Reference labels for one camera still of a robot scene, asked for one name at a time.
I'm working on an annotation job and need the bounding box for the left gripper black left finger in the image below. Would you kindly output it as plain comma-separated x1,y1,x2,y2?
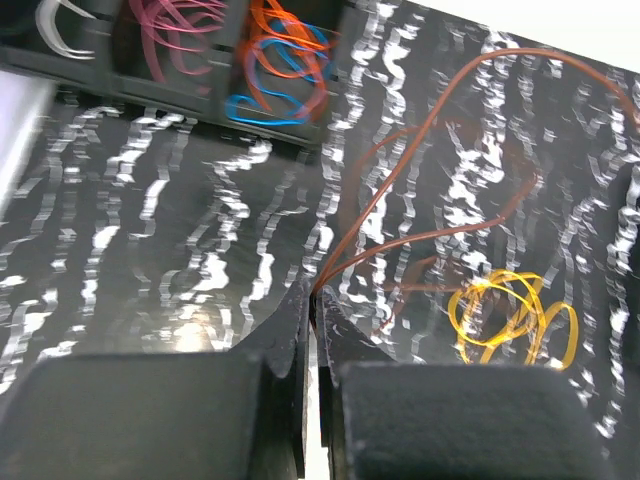
1,280,310,479

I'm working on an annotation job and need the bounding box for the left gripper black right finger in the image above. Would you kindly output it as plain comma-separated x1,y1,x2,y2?
317,287,614,479

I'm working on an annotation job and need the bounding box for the brown cable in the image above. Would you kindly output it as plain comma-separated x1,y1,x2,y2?
312,47,640,336

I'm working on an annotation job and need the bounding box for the yellow cable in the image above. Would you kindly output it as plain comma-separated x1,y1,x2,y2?
448,269,580,371

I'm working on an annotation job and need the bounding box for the blue cable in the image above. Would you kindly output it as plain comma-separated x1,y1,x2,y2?
224,19,334,126

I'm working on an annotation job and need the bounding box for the orange cable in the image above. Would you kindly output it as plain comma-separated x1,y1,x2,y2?
237,0,341,119

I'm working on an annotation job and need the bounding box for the white cable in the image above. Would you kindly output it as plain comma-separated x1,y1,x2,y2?
37,0,99,61

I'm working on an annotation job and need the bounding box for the black three-compartment bin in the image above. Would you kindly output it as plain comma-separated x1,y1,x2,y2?
1,1,357,148

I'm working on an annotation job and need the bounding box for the pink cable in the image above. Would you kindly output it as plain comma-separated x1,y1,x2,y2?
127,0,231,96

